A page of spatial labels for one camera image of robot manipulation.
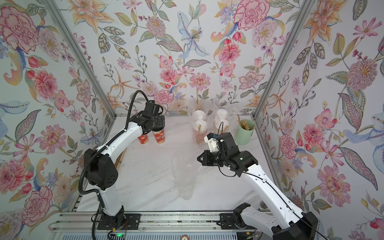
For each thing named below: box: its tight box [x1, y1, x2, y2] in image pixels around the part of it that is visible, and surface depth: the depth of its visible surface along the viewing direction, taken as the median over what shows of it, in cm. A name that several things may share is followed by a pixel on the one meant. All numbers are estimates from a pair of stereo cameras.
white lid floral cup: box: [217, 109, 228, 119], surface depth 100 cm
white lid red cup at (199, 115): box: [193, 110, 207, 121], surface depth 99 cm
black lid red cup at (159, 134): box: [152, 126, 166, 144], surface depth 98 cm
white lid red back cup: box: [192, 120, 208, 144], surface depth 95 cm
